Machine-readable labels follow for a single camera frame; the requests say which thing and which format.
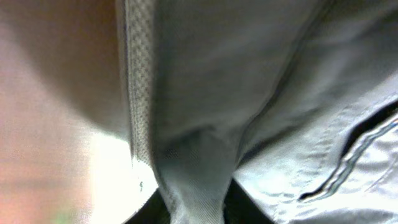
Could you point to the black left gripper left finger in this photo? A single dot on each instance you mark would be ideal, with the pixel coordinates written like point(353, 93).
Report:
point(154, 211)

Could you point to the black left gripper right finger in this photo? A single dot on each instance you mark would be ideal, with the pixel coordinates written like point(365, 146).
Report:
point(240, 209)

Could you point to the grey shorts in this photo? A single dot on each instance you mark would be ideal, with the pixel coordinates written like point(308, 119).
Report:
point(294, 100)

